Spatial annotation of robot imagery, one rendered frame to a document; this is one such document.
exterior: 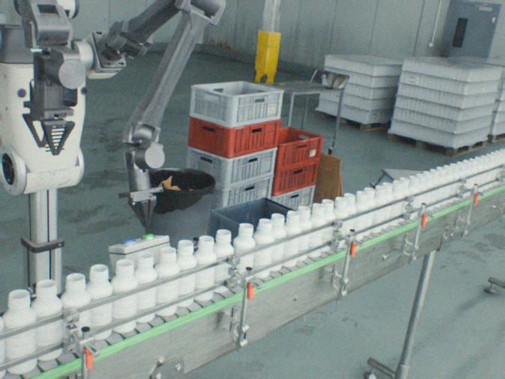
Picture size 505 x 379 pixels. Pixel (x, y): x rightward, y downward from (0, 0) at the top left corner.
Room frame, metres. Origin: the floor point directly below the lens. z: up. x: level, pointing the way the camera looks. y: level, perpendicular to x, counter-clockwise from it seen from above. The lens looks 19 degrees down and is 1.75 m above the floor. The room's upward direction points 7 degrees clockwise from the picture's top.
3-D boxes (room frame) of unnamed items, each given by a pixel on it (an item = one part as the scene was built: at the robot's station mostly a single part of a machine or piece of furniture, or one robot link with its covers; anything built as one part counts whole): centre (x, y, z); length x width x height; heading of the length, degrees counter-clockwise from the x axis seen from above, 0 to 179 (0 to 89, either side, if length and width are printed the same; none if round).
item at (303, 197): (4.66, -0.22, 0.11); 0.61 x 0.41 x 0.22; 140
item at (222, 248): (1.33, 0.06, 1.08); 0.06 x 0.06 x 0.17
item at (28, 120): (1.15, 0.45, 1.44); 0.07 x 0.07 x 0.09; 48
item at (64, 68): (1.11, 0.41, 1.60); 0.12 x 0.09 x 0.12; 48
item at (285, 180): (4.66, -0.22, 0.33); 0.61 x 0.41 x 0.22; 140
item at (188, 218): (3.27, 0.46, 0.32); 0.45 x 0.45 x 0.64
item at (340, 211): (1.70, -0.29, 1.08); 0.06 x 0.06 x 0.17
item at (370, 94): (9.11, -1.66, 0.50); 1.23 x 1.05 x 1.00; 136
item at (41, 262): (1.64, 0.66, 0.74); 0.11 x 0.11 x 0.40; 47
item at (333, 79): (6.81, -0.83, 0.85); 0.36 x 0.12 x 0.27; 47
